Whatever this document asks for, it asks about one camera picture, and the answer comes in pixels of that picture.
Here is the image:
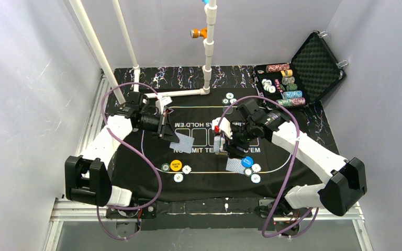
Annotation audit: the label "blue-backed playing card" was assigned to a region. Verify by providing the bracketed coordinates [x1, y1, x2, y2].
[226, 158, 245, 174]
[170, 133, 195, 154]

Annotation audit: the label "blue small blind button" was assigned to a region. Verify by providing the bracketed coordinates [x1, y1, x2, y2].
[241, 156, 254, 168]

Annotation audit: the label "blue playing card deck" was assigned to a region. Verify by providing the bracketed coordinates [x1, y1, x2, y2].
[213, 135, 228, 155]

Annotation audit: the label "green poker chip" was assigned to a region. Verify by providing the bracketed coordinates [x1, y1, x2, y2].
[243, 168, 253, 177]
[161, 163, 170, 172]
[221, 98, 229, 105]

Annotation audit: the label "yellow big blind button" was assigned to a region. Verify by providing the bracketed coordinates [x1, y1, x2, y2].
[170, 159, 183, 172]

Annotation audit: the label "white light-blue ten chip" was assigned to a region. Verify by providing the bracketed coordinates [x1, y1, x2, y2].
[251, 174, 261, 184]

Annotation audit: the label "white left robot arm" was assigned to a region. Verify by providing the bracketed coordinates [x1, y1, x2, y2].
[64, 92, 180, 207]

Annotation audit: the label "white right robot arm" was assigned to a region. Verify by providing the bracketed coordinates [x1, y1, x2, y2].
[212, 96, 367, 216]

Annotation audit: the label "black poker felt mat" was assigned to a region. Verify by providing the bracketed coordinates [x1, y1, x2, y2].
[109, 87, 328, 205]

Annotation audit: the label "white chips in case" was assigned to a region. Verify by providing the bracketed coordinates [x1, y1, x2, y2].
[261, 78, 277, 93]

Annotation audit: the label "green and pink chip row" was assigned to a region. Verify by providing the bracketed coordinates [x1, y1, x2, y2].
[276, 97, 306, 108]

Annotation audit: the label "blue chip row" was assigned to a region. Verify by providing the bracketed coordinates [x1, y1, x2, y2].
[282, 90, 303, 99]

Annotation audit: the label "dark green chip row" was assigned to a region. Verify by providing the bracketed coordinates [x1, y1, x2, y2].
[281, 76, 298, 92]

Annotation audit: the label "red white chip row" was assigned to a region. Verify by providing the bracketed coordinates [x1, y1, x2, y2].
[265, 63, 290, 73]

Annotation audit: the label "yellow chip row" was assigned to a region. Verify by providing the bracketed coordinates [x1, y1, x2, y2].
[281, 70, 293, 77]

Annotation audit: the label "black poker chip case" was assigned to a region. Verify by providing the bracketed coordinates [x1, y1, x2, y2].
[254, 31, 347, 106]

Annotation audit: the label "orange clamp knob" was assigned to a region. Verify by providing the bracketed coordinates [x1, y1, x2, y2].
[190, 27, 208, 39]

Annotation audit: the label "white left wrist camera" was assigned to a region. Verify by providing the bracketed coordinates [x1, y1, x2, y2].
[155, 96, 172, 114]

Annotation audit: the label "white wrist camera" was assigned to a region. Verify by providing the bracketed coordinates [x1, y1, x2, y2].
[155, 96, 172, 114]
[211, 117, 232, 139]

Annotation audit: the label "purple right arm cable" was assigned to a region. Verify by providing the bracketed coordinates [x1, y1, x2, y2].
[216, 96, 320, 239]

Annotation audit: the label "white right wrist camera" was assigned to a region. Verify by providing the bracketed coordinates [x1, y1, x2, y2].
[211, 117, 232, 139]

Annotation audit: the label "white PVC pipe frame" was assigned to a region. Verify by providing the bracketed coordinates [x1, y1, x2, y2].
[70, 0, 218, 105]

